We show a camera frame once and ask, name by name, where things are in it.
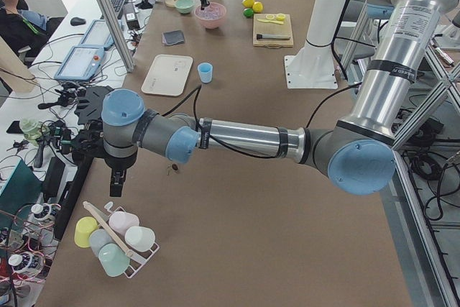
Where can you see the clear ice cubes pile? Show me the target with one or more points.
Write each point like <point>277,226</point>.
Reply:
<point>213,11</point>

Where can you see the pink plastic cup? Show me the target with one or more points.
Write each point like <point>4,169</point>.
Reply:
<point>121,221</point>

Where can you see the yellow plastic cup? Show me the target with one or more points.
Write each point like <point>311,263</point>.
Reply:
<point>83,230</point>

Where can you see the white plastic cup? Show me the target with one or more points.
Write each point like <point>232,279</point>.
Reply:
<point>140,238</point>

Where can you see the grey plastic cup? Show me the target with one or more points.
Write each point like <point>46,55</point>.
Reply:
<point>98,239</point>

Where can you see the blue plastic cup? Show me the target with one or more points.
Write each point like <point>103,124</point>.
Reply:
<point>205,71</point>

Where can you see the sage green plastic cup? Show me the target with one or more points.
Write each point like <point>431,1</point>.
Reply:
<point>113,260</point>

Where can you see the pink bowl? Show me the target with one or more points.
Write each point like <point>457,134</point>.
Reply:
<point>213,24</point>

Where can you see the mint green bowl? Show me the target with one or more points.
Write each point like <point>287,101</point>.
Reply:
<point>184,6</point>

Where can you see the whole lemon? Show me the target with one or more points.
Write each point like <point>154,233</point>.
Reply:
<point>257,7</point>
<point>248,3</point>

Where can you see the green lime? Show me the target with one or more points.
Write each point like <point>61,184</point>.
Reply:
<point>248,13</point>

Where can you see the long black bar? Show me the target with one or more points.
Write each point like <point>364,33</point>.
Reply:
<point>71,198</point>

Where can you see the grey folded cloth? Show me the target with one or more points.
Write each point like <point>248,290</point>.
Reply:
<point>175,37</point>

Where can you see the yellow plastic knife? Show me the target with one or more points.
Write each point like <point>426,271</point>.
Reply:
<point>271,21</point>

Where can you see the steel muddler black tip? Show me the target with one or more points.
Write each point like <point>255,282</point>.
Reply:
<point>272,37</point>

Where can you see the wooden cutting board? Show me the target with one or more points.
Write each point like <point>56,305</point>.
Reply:
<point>273,29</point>

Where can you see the lemon half lower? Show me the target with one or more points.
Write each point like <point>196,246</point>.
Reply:
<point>280,17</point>

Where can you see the right oolong tea bottle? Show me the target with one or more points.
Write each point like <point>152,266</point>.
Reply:
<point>44,212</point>

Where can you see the oolong tea bottle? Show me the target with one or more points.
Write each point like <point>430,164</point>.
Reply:
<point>44,212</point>
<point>27,263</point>

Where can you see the cream rabbit tray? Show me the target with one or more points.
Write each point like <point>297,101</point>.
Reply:
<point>167,75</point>

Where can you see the teach pendant tablet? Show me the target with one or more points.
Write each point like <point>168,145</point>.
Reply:
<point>98,34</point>
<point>81,63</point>

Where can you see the left oolong tea bottle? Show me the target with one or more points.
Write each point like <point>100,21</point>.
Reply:
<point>27,263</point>

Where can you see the black computer mouse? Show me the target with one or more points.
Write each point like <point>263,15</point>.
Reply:
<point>77,21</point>

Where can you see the seated person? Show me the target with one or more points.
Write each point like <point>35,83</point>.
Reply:
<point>22,27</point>

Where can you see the white wire cup rack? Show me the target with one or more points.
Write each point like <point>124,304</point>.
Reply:
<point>139,259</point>

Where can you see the copper wire bottle rack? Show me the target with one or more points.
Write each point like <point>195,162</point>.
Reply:
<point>21,232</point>

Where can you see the aluminium frame post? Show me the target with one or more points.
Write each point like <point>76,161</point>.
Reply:
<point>116,33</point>

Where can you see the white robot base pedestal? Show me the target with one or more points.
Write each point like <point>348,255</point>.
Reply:
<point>313,66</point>

